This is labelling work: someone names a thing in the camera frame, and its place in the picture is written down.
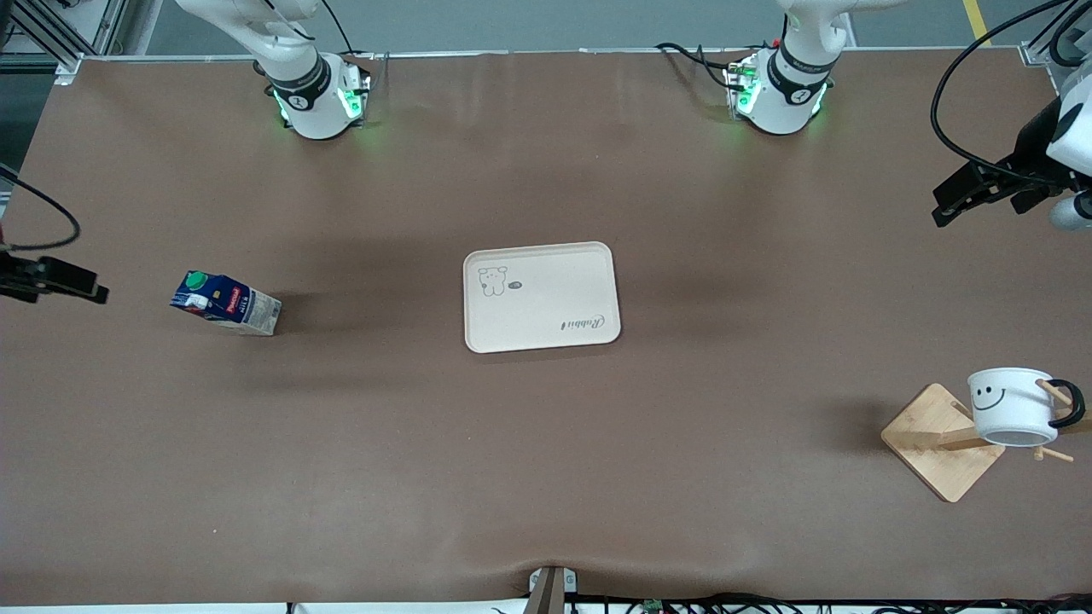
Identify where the white smiley mug black handle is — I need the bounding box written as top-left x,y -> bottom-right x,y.
967,368 -> 1086,449

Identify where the brown table mat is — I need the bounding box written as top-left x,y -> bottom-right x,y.
0,47 -> 1092,606

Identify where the wooden cup rack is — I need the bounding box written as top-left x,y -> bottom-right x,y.
881,380 -> 1092,503

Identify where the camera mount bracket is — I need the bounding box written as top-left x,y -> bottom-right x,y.
525,565 -> 578,614

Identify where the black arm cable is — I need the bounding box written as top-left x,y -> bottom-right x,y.
0,165 -> 81,253
930,0 -> 1077,184

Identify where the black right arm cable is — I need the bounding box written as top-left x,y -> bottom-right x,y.
0,165 -> 81,253

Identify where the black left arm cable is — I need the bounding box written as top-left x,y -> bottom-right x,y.
930,0 -> 1077,184

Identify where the blue milk carton green cap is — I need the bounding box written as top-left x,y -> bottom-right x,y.
170,270 -> 283,337

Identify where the black base power cable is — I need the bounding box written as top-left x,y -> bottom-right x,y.
655,41 -> 743,90
320,0 -> 391,65

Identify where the cream plastic tray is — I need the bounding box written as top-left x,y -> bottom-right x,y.
463,241 -> 622,355

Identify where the aluminium frame post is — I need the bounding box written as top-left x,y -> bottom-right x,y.
0,0 -> 129,86
1019,0 -> 1092,69

